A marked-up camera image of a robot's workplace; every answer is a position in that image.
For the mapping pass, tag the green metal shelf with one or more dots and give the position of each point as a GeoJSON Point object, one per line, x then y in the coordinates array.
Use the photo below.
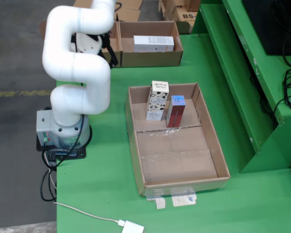
{"type": "Point", "coordinates": [232, 72]}

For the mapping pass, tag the small white paper sticker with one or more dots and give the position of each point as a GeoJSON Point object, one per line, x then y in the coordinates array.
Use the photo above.
{"type": "Point", "coordinates": [160, 203]}

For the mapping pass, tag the cow print carton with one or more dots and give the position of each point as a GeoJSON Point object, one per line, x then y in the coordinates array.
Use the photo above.
{"type": "Point", "coordinates": [156, 104]}

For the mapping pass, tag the red ampoule box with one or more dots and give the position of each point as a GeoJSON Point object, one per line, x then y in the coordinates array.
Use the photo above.
{"type": "Point", "coordinates": [174, 114]}

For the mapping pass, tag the black monitor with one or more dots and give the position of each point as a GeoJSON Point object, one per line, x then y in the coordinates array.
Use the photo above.
{"type": "Point", "coordinates": [269, 24]}

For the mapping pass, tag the flat white box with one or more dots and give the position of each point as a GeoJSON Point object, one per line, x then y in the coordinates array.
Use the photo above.
{"type": "Point", "coordinates": [150, 43]}

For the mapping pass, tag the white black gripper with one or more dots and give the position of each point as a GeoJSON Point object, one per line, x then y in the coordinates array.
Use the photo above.
{"type": "Point", "coordinates": [87, 44]}

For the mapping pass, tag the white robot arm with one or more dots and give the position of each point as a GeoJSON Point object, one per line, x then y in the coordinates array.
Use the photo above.
{"type": "Point", "coordinates": [70, 102]}

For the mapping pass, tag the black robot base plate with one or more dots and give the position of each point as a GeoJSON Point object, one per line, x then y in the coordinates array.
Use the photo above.
{"type": "Point", "coordinates": [80, 154]}

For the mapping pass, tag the grey robot base box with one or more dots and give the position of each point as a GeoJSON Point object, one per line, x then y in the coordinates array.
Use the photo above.
{"type": "Point", "coordinates": [44, 126]}

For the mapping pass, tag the long cardboard tray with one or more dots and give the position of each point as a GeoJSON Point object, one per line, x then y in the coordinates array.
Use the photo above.
{"type": "Point", "coordinates": [179, 170]}

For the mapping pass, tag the large white paper sticker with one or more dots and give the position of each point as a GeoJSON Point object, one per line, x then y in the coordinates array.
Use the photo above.
{"type": "Point", "coordinates": [183, 200]}

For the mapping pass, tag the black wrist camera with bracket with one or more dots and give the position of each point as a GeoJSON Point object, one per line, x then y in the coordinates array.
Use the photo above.
{"type": "Point", "coordinates": [74, 42]}

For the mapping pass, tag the cardboard box printed BS-52M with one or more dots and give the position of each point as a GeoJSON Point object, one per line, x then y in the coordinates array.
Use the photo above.
{"type": "Point", "coordinates": [184, 15]}

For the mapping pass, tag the divided cardboard box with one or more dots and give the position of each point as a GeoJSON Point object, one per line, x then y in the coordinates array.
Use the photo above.
{"type": "Point", "coordinates": [148, 58]}

